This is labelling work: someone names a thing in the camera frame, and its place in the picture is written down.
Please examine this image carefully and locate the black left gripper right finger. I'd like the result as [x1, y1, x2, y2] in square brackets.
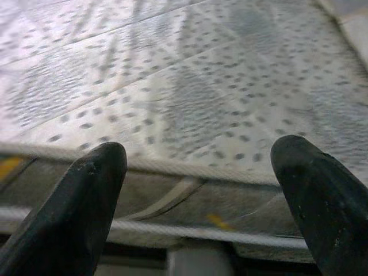
[270, 134, 368, 276]

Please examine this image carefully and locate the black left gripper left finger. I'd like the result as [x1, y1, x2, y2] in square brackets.
[0, 141, 128, 276]

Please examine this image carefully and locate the white quilted dotted mattress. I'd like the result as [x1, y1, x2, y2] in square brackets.
[0, 0, 368, 248]

